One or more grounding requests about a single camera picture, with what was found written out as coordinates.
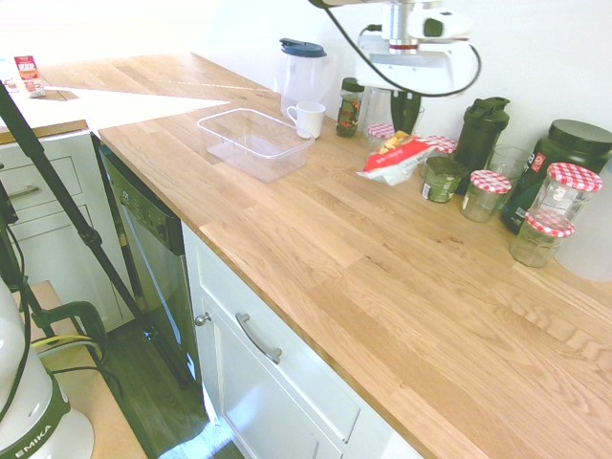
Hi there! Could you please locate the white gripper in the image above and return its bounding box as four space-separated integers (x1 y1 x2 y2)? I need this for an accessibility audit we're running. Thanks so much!
356 35 473 137

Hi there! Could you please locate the red chip bag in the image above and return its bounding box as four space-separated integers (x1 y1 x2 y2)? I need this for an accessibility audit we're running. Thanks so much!
355 129 439 188

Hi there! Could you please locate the clear plastic container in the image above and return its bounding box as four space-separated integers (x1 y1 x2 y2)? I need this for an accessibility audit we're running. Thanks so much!
196 107 317 184

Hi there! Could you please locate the clear bottle green lid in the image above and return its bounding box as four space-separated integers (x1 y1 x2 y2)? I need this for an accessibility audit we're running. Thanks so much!
361 86 396 144

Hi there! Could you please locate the glass jar red checkered lid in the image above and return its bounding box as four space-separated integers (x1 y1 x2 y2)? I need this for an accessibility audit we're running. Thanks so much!
418 135 459 179
365 122 399 150
460 169 514 224

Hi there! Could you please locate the spice jar dark lid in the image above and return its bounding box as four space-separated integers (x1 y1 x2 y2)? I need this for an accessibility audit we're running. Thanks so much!
336 76 367 139

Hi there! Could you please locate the black shaker bottle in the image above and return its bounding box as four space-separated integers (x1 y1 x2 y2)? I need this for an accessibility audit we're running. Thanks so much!
453 96 512 196

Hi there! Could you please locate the white ceramic mug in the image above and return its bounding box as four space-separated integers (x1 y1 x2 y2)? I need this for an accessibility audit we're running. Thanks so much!
286 100 327 141

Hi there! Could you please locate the clear pitcher blue lid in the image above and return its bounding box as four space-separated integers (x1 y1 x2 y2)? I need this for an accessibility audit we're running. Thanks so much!
273 37 332 118

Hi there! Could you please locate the clear glass tumbler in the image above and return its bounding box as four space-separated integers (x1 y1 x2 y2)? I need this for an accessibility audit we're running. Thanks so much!
487 144 531 211

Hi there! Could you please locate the large black protein tub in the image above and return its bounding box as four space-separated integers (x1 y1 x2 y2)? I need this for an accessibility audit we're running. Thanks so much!
499 119 612 236

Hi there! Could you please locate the large jar red checkered lid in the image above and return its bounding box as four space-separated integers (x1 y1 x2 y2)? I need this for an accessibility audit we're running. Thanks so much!
530 162 604 231

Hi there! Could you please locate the faceted jar red checkered lid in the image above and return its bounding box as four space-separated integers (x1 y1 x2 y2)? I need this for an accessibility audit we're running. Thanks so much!
509 211 577 269

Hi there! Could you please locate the stainless black dishwasher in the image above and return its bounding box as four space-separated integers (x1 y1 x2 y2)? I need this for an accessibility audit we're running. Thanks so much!
98 142 212 459

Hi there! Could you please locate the white base cabinet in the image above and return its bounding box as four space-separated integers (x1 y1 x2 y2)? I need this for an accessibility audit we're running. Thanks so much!
181 221 425 459

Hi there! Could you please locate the white drawer cabinet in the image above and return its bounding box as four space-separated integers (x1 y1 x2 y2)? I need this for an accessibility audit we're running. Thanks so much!
0 128 140 336

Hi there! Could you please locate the green clamp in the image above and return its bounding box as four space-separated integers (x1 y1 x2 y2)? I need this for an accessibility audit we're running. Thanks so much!
30 299 109 365

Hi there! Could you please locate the red and white carton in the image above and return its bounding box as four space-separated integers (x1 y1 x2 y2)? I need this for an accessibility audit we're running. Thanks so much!
12 55 48 99

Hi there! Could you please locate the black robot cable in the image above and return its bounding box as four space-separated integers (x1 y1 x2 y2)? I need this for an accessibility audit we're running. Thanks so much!
308 0 483 99

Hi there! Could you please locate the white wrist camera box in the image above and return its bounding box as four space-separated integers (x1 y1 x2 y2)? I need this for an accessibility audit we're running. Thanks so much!
409 10 476 42

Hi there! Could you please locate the silver drawer handle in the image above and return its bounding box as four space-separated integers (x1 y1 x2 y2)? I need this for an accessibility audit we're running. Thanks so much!
234 313 283 365

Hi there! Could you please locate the black camera tripod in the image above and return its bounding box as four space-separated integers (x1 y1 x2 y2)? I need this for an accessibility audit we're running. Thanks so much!
0 81 192 389

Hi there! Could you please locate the yellow cable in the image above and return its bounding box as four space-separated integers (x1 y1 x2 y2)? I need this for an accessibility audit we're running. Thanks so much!
30 333 104 361

